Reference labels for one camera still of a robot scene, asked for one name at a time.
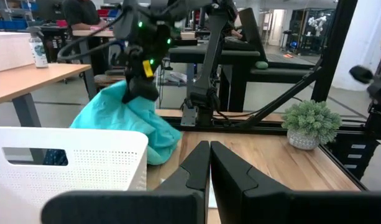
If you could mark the teal garment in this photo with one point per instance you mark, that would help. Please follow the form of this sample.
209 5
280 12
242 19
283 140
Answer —
131 118

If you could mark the white perforated plastic basket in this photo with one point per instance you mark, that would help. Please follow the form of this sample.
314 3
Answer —
69 186

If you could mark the person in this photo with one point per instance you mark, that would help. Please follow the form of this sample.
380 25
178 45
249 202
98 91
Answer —
81 12

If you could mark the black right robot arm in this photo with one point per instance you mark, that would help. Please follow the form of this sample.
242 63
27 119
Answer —
213 46

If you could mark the wooden desk grey legs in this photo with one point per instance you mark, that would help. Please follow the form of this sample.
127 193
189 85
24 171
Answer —
28 81

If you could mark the navy blue garment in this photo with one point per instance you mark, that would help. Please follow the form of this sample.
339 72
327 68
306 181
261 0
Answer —
55 157

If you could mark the green ball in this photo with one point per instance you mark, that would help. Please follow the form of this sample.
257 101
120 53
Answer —
261 65

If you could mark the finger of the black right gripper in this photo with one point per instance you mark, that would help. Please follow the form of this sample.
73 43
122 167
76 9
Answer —
128 91
146 88

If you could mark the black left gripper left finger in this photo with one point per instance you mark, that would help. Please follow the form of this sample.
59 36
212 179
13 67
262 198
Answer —
177 205

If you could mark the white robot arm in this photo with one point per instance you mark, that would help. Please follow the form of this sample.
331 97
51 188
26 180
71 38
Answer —
317 24

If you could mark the white storage box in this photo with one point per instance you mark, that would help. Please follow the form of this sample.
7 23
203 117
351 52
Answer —
10 51

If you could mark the black desk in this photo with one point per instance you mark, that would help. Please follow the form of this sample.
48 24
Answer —
240 53

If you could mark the green potted plant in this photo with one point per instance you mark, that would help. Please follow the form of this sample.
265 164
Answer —
311 124

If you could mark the black aluminium table frame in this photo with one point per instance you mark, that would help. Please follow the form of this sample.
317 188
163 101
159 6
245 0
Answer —
333 46

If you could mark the clear spray bottle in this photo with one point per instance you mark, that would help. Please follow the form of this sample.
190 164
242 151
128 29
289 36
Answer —
38 51

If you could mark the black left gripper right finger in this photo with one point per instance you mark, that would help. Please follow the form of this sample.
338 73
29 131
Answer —
255 202

